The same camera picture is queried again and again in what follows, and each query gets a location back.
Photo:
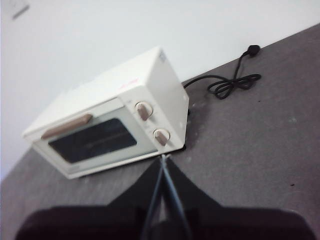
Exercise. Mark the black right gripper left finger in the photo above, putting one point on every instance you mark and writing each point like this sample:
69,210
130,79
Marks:
105,222

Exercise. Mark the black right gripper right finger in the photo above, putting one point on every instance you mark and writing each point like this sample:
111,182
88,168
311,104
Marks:
225,222

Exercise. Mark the beige oven knob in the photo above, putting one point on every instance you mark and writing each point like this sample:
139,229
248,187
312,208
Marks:
144,110
161,136

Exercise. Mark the cream white toaster oven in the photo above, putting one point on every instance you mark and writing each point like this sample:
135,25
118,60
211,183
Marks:
160,82

